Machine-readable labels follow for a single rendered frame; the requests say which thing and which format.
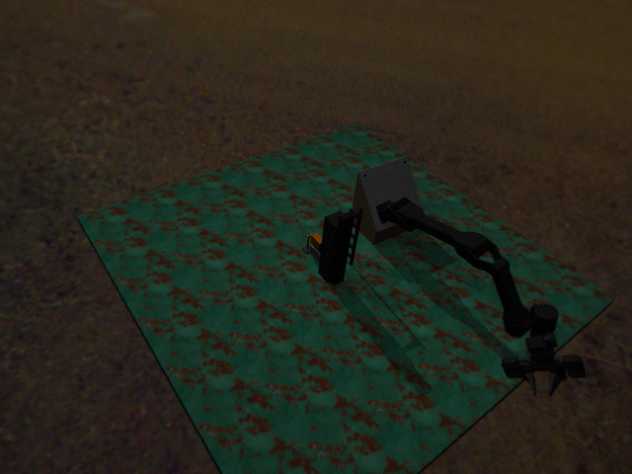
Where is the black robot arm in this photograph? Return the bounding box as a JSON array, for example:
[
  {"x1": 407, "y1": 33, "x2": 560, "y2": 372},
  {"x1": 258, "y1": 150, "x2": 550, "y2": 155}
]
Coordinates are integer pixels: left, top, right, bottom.
[{"x1": 376, "y1": 197, "x2": 559, "y2": 356}]

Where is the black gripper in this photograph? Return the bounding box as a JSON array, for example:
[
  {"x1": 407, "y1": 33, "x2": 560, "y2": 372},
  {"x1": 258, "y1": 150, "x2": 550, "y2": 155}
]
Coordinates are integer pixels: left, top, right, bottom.
[{"x1": 502, "y1": 353, "x2": 586, "y2": 395}]

